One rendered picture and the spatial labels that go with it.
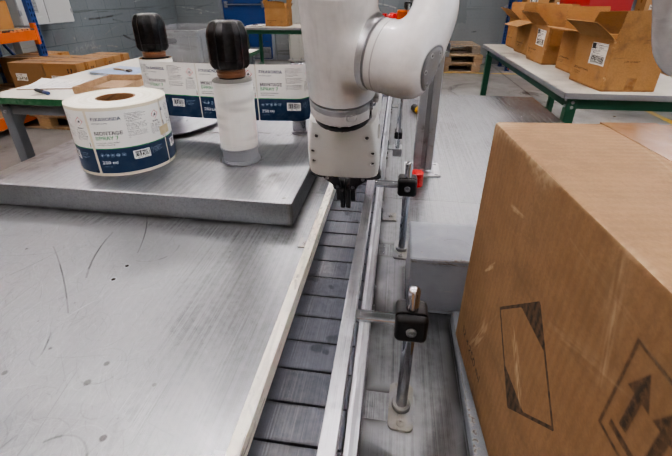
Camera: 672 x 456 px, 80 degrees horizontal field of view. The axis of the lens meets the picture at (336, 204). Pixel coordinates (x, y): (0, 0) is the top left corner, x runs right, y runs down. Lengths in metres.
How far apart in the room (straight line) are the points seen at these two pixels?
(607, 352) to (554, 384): 0.06
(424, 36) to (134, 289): 0.53
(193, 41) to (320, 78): 2.41
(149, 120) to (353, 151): 0.53
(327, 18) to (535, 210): 0.27
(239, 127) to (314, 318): 0.52
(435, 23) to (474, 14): 8.22
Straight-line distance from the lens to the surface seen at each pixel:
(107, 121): 0.93
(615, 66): 2.51
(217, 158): 0.99
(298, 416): 0.42
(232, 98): 0.88
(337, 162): 0.56
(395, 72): 0.42
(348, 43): 0.44
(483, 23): 8.70
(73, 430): 0.54
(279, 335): 0.43
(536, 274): 0.31
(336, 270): 0.57
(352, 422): 0.42
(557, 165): 0.32
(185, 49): 2.88
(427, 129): 0.99
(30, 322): 0.70
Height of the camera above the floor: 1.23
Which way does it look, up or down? 28 degrees down
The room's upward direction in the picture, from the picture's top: straight up
